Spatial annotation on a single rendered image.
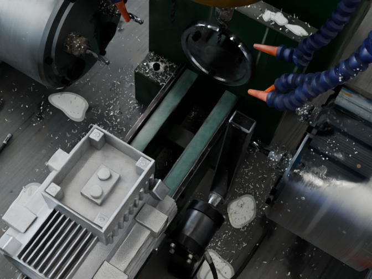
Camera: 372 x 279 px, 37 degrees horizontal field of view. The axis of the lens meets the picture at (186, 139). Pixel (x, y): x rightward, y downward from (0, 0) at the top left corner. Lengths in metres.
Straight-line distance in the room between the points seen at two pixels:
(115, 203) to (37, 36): 0.30
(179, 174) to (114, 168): 0.23
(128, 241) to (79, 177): 0.11
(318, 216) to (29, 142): 0.62
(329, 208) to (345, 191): 0.03
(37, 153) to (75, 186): 0.39
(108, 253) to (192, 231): 0.13
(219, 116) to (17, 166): 0.41
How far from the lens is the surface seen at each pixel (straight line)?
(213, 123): 1.04
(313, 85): 0.66
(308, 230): 0.85
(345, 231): 0.82
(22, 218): 0.82
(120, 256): 0.79
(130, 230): 0.80
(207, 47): 1.00
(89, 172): 0.78
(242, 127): 0.67
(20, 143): 1.18
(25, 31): 0.92
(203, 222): 0.84
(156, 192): 0.80
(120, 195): 0.77
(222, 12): 0.73
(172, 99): 1.06
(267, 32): 0.90
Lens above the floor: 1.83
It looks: 63 degrees down
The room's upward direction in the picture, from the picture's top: 8 degrees clockwise
